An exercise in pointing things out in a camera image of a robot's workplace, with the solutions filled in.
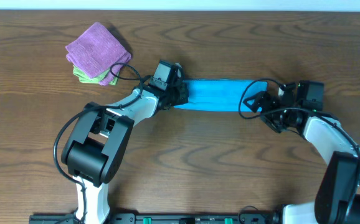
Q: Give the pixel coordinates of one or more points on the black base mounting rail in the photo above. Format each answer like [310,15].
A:
[155,218]

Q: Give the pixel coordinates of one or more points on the blue microfiber cloth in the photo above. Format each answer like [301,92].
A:
[214,95]

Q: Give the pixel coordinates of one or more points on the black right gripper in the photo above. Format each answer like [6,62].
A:
[273,100]

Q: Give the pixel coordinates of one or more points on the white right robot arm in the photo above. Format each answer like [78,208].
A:
[338,197]

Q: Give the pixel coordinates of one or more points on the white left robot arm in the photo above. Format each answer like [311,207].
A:
[97,144]

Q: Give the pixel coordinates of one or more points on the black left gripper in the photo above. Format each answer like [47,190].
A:
[180,92]

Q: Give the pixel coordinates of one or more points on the purple folded cloth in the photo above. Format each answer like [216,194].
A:
[97,50]

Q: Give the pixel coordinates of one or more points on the green folded cloth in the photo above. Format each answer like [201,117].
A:
[103,79]

